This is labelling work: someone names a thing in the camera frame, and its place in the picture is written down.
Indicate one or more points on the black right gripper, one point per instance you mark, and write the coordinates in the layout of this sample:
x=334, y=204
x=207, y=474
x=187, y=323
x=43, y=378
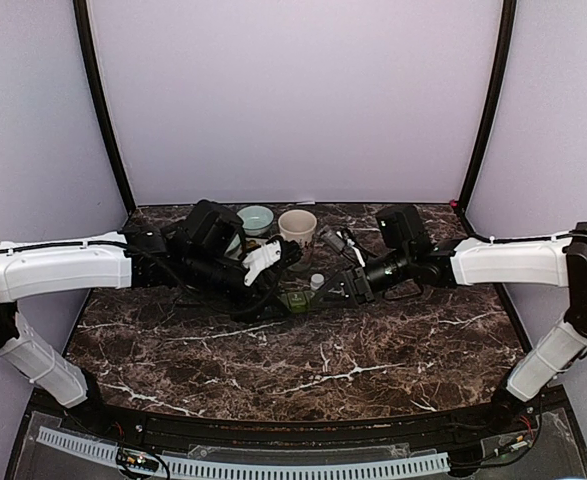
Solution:
x=354, y=295

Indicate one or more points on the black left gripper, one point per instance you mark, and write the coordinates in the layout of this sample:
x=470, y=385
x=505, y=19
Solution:
x=249, y=310

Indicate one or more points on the white pill bottle orange label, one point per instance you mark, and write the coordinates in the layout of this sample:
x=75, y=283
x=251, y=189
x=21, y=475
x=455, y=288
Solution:
x=316, y=281

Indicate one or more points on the green weekly pill organizer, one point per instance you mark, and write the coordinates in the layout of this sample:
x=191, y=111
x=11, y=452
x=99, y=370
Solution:
x=298, y=302

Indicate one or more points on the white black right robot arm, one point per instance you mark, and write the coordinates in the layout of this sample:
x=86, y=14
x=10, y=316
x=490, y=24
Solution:
x=558, y=260

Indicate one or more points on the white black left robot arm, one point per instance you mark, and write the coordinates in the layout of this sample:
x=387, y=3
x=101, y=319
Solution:
x=122, y=260

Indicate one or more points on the beige printed ceramic mug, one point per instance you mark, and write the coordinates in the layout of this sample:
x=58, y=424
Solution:
x=299, y=226

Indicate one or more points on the celadon ceramic bowl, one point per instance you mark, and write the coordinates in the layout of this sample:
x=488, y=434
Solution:
x=257, y=220

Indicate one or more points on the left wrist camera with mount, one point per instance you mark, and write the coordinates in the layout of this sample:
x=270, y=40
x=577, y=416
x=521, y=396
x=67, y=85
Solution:
x=276, y=251

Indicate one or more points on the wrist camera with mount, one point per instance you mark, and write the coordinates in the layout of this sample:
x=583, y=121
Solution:
x=276, y=251
x=342, y=243

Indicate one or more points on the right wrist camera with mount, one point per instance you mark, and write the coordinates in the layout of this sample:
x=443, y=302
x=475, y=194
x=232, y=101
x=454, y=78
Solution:
x=342, y=243

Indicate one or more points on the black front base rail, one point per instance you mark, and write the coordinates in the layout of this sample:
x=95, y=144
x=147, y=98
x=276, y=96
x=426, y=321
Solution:
x=157, y=427

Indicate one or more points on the white slotted cable duct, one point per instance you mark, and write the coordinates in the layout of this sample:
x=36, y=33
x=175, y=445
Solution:
x=207, y=462

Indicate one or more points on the black right frame post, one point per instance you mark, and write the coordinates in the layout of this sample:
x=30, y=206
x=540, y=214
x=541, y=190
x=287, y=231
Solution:
x=489, y=111

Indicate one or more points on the black frame post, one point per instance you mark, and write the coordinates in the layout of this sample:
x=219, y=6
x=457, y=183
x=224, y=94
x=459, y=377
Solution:
x=489, y=111
x=99, y=101

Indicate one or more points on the black left frame post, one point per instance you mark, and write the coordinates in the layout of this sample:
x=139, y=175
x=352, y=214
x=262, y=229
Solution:
x=99, y=101

